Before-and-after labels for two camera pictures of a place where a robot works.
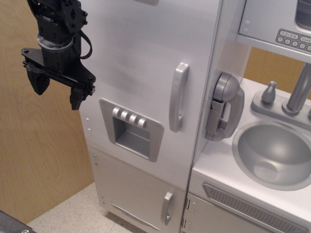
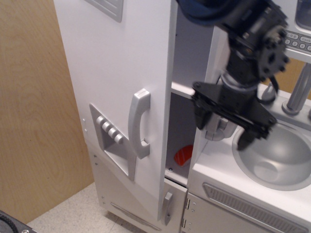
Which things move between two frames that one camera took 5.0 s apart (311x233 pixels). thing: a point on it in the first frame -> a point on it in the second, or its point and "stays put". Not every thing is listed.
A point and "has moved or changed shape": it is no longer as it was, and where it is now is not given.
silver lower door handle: (167, 201) stays put
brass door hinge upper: (187, 203) stays put
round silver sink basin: (275, 154) stays put
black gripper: (63, 63) -> (244, 108)
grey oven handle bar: (249, 207) stays put
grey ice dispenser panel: (133, 131) -> (120, 150)
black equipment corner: (8, 224) stays put
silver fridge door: (154, 62) has moved or changed shape
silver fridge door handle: (176, 121) -> (140, 101)
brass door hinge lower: (183, 223) stays put
